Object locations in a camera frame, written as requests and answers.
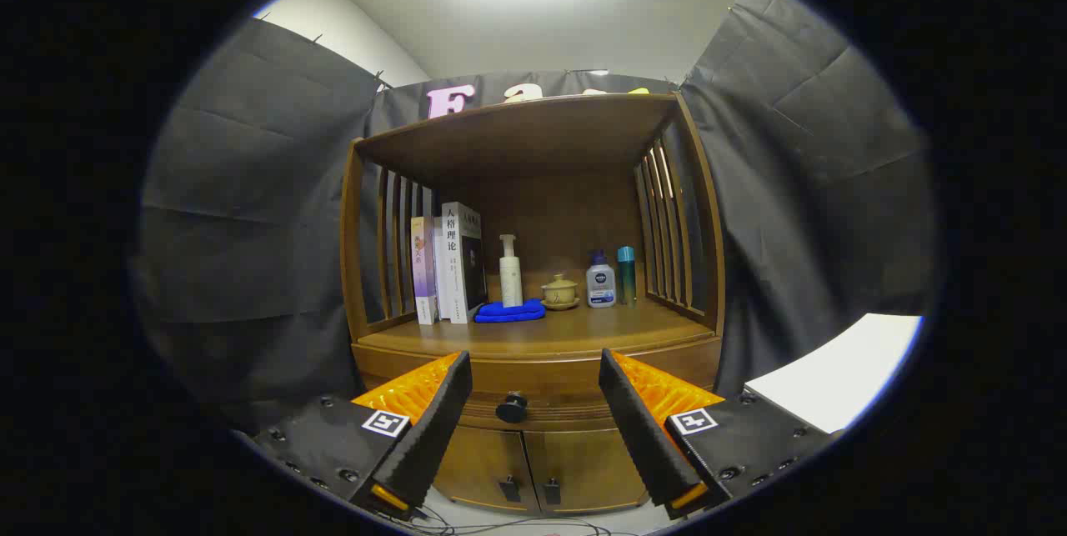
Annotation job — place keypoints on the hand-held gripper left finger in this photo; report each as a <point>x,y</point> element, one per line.
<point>433,428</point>

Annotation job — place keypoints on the black backdrop cloth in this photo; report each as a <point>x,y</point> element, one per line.
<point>250,186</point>

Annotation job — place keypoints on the wooden countertop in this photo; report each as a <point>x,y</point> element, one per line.
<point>583,328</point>

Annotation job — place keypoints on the yellow lidded teacup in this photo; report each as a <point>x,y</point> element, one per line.
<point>559,293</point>

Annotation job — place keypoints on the wooden cabinet door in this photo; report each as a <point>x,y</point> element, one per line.
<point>592,469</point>
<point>483,461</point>

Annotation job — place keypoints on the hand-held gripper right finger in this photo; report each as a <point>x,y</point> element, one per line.
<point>642,436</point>

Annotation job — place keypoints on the wooden drawer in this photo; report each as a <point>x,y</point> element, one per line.
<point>533,378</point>

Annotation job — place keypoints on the white bottle with blue cap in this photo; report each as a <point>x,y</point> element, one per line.
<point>600,282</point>

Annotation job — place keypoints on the blue folded cloth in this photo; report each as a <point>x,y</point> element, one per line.
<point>508,313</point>

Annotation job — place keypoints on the white pump bottle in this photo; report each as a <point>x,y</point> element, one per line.
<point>511,278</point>

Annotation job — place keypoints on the wooden cabinet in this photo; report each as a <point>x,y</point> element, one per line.
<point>533,219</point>

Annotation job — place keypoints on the teal bottle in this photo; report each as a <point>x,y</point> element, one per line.
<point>626,278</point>

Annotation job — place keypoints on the black drawer knob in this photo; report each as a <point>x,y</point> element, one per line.
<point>511,409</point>

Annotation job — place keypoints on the thin white book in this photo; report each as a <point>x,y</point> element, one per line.
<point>439,278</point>

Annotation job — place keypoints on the thick white and black book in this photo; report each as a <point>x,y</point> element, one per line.
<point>454,286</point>

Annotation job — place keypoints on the purple book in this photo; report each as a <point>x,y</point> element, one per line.
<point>423,269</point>

